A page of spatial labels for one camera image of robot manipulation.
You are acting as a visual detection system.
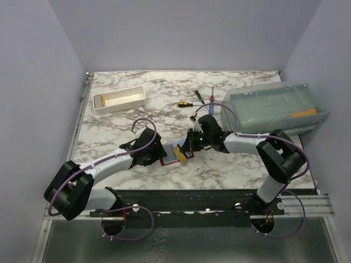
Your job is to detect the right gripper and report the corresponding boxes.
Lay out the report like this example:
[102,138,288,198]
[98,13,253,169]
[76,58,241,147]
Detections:
[180,128,213,152]

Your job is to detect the gold credit card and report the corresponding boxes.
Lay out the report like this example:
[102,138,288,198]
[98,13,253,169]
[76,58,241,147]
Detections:
[173,144,188,163]

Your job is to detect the red card holder wallet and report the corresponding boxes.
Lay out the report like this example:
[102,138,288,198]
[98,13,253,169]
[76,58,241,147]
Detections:
[160,139,194,166]

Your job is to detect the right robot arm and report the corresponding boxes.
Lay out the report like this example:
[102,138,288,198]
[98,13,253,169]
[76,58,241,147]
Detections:
[179,115,307,215]

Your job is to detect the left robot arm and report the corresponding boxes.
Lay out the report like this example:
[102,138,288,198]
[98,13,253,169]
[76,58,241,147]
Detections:
[44,128,167,220]

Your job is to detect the stack of cards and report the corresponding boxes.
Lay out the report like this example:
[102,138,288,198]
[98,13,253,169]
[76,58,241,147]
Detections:
[100,96,106,108]

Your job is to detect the yellow black screwdriver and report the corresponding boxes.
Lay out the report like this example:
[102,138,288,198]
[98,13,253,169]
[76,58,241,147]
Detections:
[177,102,194,108]

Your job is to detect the blue red screwdriver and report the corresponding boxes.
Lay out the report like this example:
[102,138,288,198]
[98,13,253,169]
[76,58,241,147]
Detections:
[208,87,214,116]

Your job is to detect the green black screwdriver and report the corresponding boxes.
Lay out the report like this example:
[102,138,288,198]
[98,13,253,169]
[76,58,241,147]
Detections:
[195,90,206,105]

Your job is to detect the white rectangular tray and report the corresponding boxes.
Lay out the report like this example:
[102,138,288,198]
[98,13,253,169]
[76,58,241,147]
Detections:
[93,85,146,115]

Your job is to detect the clear plastic storage box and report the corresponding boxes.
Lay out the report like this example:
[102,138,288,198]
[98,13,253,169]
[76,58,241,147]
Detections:
[220,81,329,136]

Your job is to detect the orange item in box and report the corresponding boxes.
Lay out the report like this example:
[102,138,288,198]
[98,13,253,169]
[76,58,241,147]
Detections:
[291,108,317,118]

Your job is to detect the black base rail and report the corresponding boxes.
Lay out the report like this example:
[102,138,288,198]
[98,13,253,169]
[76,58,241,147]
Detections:
[82,188,321,228]

